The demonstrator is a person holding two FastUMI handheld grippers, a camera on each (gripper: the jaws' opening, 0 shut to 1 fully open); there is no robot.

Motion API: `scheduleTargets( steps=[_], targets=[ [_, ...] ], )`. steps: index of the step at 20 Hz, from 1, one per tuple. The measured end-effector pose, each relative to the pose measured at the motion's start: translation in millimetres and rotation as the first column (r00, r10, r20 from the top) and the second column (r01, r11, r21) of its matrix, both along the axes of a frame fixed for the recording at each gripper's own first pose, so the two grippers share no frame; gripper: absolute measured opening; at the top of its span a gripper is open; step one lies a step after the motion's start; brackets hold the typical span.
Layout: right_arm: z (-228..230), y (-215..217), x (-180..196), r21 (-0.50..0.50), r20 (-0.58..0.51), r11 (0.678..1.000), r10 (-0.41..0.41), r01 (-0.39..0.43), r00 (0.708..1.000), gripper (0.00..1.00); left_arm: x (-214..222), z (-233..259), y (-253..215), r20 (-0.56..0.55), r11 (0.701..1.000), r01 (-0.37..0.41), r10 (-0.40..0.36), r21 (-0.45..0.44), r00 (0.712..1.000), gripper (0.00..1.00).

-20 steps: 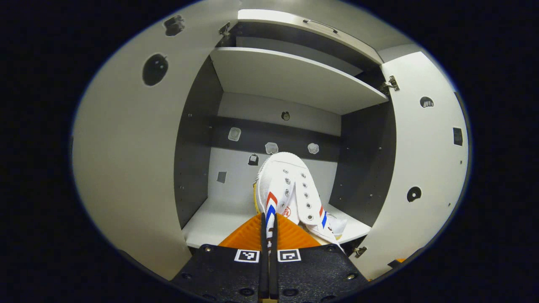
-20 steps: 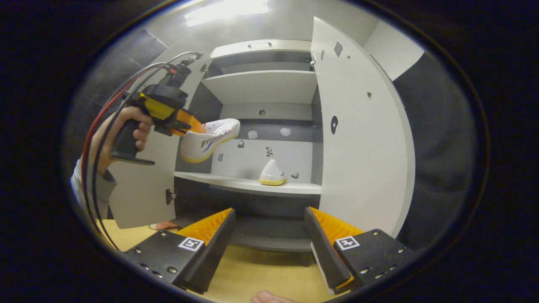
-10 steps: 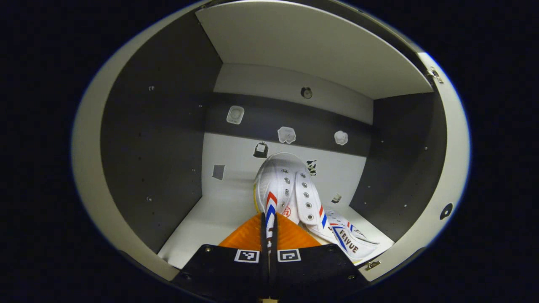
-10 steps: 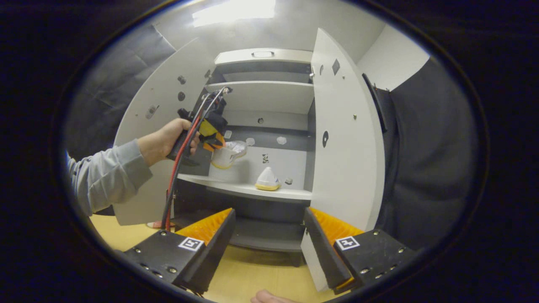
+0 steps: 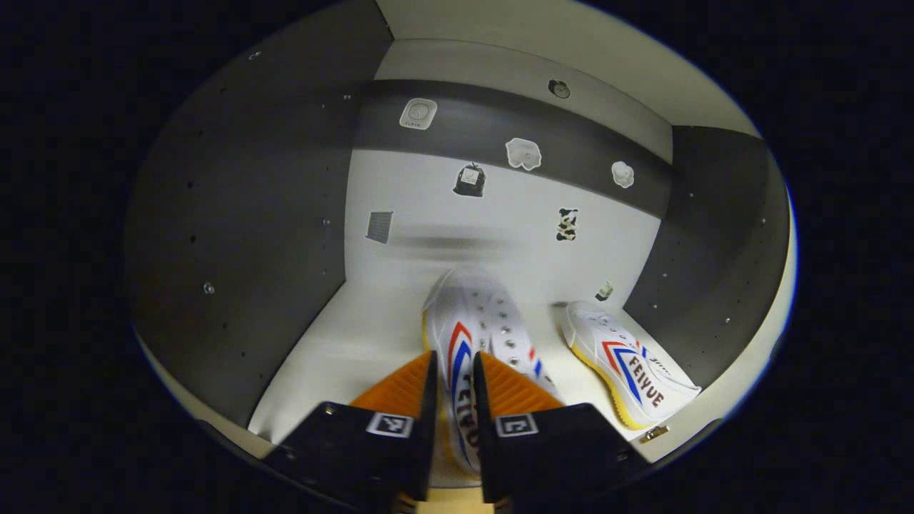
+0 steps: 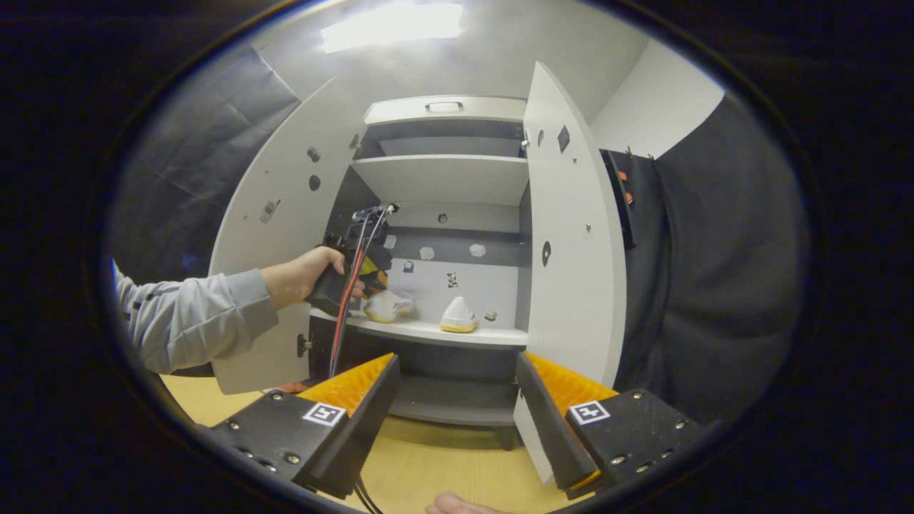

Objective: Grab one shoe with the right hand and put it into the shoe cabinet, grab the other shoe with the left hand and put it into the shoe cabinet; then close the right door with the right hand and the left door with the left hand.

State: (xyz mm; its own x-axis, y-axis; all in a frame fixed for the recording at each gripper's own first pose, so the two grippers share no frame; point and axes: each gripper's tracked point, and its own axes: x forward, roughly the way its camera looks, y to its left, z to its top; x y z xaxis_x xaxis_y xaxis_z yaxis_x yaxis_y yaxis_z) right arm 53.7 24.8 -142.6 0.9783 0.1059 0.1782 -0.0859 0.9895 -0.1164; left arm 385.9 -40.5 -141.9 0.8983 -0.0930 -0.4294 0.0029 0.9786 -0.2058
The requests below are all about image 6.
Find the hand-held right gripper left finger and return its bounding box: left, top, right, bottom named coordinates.
left=211, top=353, right=401, bottom=499

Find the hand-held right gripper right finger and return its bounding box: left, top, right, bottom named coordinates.
left=516, top=351, right=708, bottom=499

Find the white shoe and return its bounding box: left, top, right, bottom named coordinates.
left=363, top=289, right=413, bottom=323
left=439, top=296, right=479, bottom=333

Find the white cabinet door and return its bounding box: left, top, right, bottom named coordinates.
left=209, top=77, right=358, bottom=395
left=513, top=62, right=628, bottom=486

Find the white shoe cabinet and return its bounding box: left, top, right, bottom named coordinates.
left=209, top=62, right=628, bottom=486

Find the white cabinet drawer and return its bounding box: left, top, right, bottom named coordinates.
left=364, top=96, right=528, bottom=127

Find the black backdrop cloth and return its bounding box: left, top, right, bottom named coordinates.
left=107, top=43, right=811, bottom=425

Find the red cable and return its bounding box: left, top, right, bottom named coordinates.
left=330, top=214, right=372, bottom=378

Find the black cable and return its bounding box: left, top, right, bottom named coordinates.
left=332, top=206, right=395, bottom=514

